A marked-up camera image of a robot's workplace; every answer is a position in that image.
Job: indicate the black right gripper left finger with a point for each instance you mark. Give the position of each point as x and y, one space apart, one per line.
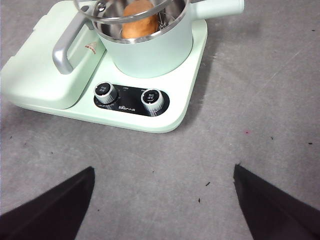
45 215

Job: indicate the silver control knob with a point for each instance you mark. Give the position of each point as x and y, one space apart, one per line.
152 99
105 93

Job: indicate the brown potato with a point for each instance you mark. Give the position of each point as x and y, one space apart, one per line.
137 26

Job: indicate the mint green breakfast machine base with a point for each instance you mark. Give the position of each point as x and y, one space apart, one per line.
175 100

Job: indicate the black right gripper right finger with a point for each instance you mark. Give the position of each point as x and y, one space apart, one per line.
275 215

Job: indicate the mint green griddle cover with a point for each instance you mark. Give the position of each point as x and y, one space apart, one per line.
37 75

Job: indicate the glass lid with green knob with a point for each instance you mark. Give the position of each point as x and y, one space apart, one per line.
100 7

